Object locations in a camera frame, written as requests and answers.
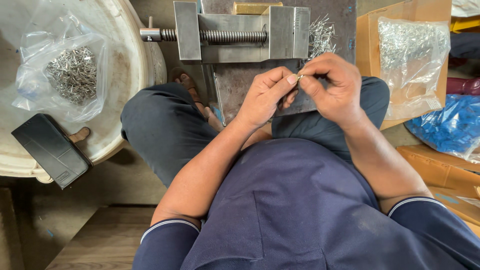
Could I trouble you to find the large clear bag of pins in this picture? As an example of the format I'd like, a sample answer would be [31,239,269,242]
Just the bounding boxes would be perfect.
[377,16,451,121]

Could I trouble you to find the person's left hand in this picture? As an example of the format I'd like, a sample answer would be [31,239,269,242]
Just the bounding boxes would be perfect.
[235,66,300,129]

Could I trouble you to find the grey metal base plate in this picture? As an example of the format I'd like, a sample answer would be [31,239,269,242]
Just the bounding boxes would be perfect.
[200,0,357,126]

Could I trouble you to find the black phone wallet case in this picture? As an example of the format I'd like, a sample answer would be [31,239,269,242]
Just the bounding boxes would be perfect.
[11,113,93,190]

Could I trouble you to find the bag of blue plastic parts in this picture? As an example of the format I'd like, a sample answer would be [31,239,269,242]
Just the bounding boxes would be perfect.
[404,94,480,163]

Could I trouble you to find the brown cardboard box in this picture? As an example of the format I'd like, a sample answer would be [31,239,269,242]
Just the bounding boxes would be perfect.
[355,0,453,131]

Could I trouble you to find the orange cardboard box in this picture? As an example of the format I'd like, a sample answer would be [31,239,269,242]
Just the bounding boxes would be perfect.
[396,144,480,237]

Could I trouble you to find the yellow box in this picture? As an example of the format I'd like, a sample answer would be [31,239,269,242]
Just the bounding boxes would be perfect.
[450,16,480,34]

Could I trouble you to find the white round plastic tub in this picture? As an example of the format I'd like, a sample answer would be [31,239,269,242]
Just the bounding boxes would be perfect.
[0,0,168,184]

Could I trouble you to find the clear bag of metal pins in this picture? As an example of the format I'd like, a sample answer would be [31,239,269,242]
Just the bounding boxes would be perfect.
[12,14,109,124]

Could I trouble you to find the brown sandal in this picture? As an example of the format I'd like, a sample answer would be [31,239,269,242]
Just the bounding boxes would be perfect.
[167,67,205,113]

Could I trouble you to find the brass block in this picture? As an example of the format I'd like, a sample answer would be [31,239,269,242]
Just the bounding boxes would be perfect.
[232,2,284,16]

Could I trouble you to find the maroon container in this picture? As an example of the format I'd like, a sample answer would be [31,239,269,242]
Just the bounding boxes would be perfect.
[446,77,480,96]

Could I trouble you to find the pile of loose metal pins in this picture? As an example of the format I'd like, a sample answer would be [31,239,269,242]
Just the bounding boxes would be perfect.
[307,14,337,61]

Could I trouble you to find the steel bench vise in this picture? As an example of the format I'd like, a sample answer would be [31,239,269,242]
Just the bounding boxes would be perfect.
[140,1,311,65]

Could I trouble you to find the person's right hand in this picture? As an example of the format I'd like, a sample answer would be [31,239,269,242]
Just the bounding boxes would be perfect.
[297,52,367,130]

